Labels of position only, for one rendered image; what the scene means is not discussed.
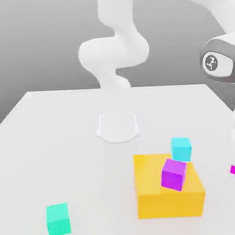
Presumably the small cyan cube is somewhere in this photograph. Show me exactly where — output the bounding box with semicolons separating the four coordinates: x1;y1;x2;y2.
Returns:
170;136;193;163

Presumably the small purple cube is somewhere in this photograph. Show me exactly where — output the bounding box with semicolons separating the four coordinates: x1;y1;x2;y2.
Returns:
160;157;188;193

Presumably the small turquoise cube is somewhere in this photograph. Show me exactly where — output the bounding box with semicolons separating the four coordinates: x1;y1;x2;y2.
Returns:
45;202;72;235

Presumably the large yellow box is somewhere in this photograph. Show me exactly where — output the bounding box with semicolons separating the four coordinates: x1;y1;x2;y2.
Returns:
133;151;208;220

